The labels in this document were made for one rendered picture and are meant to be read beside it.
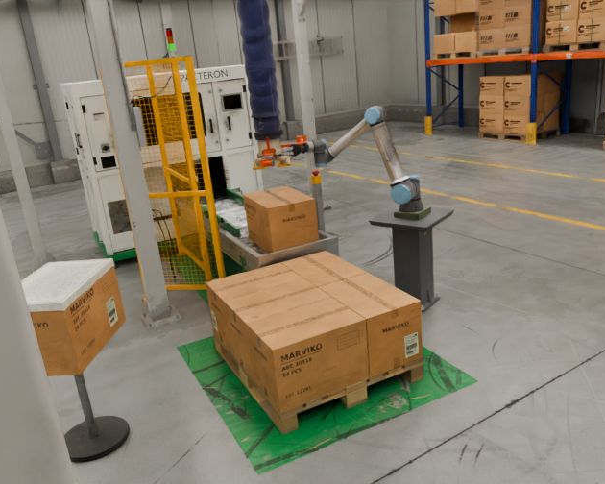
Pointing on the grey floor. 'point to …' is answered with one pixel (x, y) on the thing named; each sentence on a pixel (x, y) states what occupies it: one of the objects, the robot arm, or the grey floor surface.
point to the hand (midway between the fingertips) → (283, 152)
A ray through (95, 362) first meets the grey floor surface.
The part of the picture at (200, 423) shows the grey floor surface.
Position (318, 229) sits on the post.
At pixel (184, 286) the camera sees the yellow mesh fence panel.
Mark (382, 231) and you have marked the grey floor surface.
